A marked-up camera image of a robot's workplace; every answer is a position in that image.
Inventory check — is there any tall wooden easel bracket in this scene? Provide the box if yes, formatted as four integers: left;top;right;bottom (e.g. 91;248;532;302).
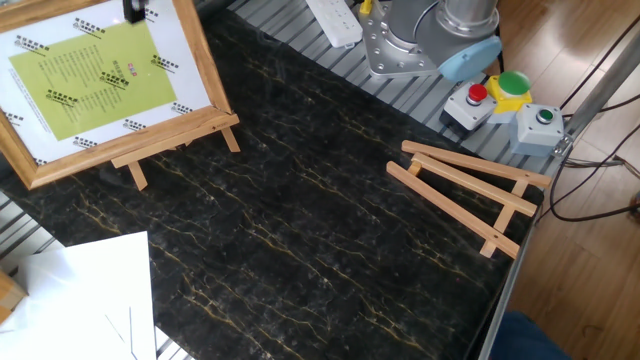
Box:
110;113;241;192

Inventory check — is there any black marble pattern sheet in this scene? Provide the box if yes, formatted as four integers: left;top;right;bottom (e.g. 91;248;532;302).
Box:
0;7;546;360

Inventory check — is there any grey box small green button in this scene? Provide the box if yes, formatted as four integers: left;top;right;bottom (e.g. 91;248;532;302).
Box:
508;103;565;158

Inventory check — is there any black looped floor cable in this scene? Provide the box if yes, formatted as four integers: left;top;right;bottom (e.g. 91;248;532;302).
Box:
537;124;640;224

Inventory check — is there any wooden photo frame green print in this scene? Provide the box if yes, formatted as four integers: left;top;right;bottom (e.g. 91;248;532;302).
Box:
0;0;234;192

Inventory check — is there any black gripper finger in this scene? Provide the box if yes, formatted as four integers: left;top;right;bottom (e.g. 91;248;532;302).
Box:
122;0;147;25

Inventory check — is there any white power strip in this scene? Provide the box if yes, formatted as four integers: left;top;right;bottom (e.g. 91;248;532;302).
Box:
305;0;364;50

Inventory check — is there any black tripod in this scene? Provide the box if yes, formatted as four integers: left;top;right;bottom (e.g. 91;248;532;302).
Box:
494;29;506;76

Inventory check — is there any small wooden easel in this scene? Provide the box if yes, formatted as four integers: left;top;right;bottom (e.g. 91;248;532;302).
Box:
385;139;553;260

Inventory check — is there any grey floor cable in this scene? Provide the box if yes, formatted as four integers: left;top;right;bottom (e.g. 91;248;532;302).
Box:
564;154;640;179

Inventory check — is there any grey box red stop button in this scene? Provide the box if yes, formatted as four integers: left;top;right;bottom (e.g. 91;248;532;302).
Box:
439;82;498;137

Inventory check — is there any white paper sheet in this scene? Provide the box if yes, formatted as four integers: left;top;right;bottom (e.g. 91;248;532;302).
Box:
0;244;131;360
29;230;158;360

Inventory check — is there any yellow box green mushroom button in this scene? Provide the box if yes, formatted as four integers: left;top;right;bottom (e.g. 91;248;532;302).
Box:
485;70;534;125

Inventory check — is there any brown cardboard box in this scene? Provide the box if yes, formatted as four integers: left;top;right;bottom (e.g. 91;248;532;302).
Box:
0;269;29;326

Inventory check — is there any thin straight black cable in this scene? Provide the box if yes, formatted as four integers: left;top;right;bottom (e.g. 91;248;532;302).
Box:
559;14;640;111

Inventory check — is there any aluminium frame post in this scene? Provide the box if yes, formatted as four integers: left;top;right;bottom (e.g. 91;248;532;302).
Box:
552;29;640;159

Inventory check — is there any blue jeans leg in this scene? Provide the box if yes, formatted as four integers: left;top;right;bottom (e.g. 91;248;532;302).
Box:
489;310;574;360

